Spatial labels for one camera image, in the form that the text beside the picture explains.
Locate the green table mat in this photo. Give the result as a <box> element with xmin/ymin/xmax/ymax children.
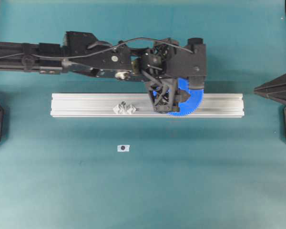
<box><xmin>0</xmin><ymin>0</ymin><xmax>286</xmax><ymax>229</ymax></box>

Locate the large blue gear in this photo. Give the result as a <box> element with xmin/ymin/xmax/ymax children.
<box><xmin>168</xmin><ymin>78</ymin><xmax>204</xmax><ymax>116</ymax></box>

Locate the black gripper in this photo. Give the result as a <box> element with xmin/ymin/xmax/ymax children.
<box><xmin>146</xmin><ymin>77</ymin><xmax>191</xmax><ymax>114</ymax></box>

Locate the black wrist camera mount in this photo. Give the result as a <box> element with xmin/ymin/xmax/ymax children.
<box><xmin>165</xmin><ymin>38</ymin><xmax>207</xmax><ymax>90</ymax></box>

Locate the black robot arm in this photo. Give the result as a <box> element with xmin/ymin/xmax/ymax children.
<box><xmin>0</xmin><ymin>31</ymin><xmax>191</xmax><ymax>113</ymax></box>

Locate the aluminium extrusion rail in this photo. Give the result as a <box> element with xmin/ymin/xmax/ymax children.
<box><xmin>50</xmin><ymin>93</ymin><xmax>245</xmax><ymax>118</ymax></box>

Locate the black cable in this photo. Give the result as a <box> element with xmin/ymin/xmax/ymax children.
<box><xmin>0</xmin><ymin>37</ymin><xmax>196</xmax><ymax>63</ymax></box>

